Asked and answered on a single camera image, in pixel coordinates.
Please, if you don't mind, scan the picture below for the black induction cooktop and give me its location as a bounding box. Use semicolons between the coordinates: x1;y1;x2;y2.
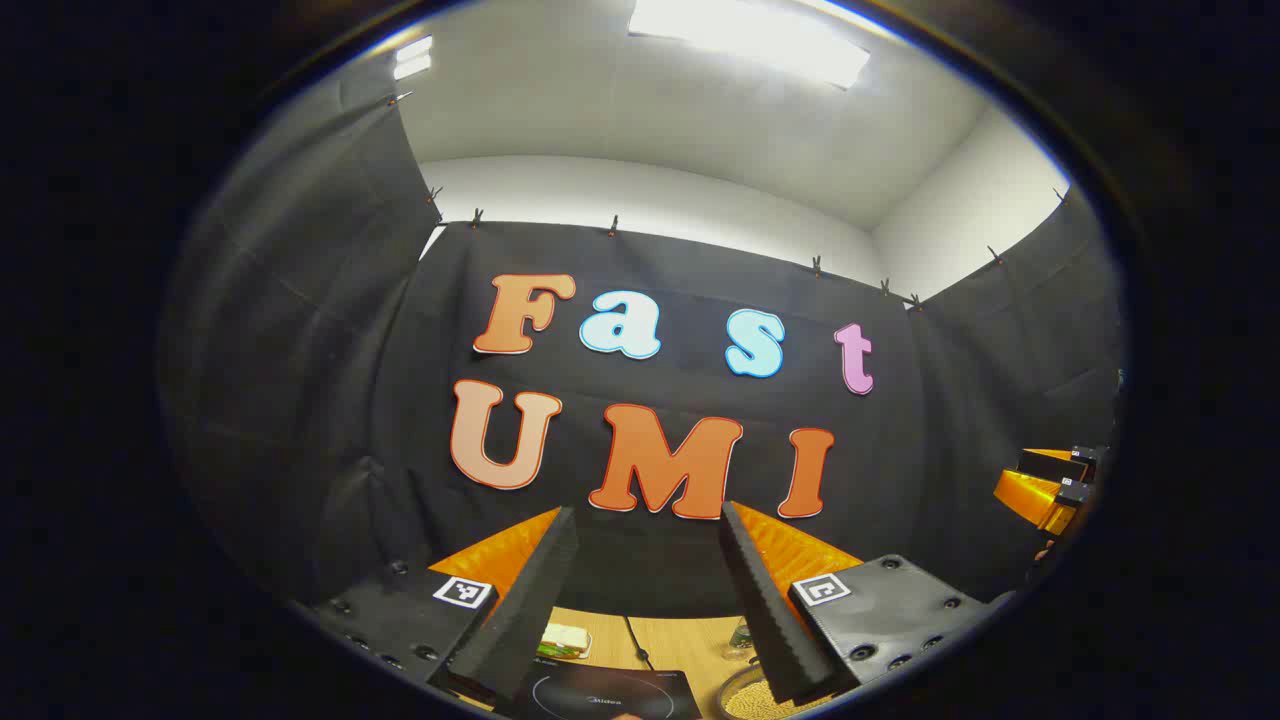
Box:
510;660;703;720

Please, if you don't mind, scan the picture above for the pile of soybeans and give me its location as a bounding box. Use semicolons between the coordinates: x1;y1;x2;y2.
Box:
727;680;833;720

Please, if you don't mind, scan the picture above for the black power cable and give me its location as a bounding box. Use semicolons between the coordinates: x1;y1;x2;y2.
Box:
624;615;657;671

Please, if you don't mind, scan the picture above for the steel pot with black handle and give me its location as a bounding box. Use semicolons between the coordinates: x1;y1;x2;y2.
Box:
718;663;846;720

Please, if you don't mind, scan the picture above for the small ceiling light panel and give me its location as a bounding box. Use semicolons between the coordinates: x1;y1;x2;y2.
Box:
393;36;435;82

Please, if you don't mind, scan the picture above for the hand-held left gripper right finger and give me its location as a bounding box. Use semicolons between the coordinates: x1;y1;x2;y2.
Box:
720;500;1015;707

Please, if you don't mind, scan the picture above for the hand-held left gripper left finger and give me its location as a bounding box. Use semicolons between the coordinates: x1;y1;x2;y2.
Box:
300;505;581;703

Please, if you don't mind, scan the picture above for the black backdrop cloth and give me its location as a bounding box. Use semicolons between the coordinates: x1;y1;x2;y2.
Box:
160;75;1126;621

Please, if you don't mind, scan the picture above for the large ceiling light panel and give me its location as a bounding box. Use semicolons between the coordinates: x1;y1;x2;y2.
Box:
628;0;872;90

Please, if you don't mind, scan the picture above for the row of backdrop clips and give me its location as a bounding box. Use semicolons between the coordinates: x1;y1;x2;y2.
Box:
388;90;1067;313

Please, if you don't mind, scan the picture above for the sandwich with lettuce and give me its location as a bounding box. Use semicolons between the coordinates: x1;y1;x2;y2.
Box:
540;623;592;661

